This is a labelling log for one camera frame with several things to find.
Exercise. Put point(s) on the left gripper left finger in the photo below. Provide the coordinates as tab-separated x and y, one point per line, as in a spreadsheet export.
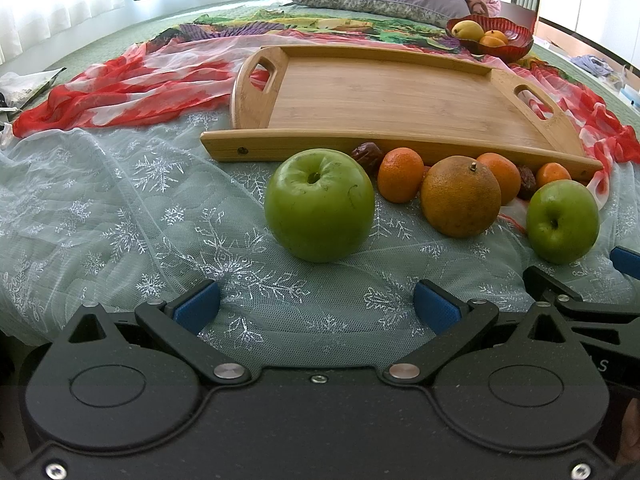
175	327

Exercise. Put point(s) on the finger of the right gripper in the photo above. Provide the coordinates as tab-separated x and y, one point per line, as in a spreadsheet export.
626	261
541	286

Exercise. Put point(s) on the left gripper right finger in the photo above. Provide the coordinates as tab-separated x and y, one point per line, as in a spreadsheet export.
458	327

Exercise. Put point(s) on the small green apple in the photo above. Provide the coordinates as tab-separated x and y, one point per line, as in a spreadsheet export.
562	221

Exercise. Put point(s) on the small tangerine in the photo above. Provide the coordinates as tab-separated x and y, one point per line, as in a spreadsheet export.
550	172

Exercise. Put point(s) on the large brownish orange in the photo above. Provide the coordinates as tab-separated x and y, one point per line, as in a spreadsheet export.
460	197

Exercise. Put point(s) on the brown date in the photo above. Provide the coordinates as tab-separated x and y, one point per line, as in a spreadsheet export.
528	185
369	156

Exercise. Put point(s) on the large green apple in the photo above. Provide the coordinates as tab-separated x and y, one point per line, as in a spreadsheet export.
319	205

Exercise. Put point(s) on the lavender cloth on floor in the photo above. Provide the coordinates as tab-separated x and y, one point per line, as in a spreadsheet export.
590	63

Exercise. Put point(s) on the bamboo serving tray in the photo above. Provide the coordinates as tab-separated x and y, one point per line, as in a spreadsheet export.
287	99

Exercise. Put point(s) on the red white scarf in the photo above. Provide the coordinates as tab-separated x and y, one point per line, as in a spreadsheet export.
147	85

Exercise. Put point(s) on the front orange in bowl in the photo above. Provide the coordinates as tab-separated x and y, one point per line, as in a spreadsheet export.
491	42

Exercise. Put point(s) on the orange in bowl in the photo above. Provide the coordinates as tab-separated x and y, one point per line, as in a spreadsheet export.
497	35
491	42

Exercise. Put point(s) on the back orange in bowl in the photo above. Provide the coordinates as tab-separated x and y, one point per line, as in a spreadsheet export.
497	35

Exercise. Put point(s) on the red glass fruit bowl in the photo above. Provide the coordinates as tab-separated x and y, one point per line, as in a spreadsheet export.
520	38

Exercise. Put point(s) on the yellow pear in bowl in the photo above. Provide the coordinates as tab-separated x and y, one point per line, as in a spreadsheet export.
468	30

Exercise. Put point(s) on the clutter at bed edge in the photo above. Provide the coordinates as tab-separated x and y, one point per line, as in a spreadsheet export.
18	91

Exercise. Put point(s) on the colourful floral scarf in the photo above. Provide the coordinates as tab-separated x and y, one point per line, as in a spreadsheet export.
426	37

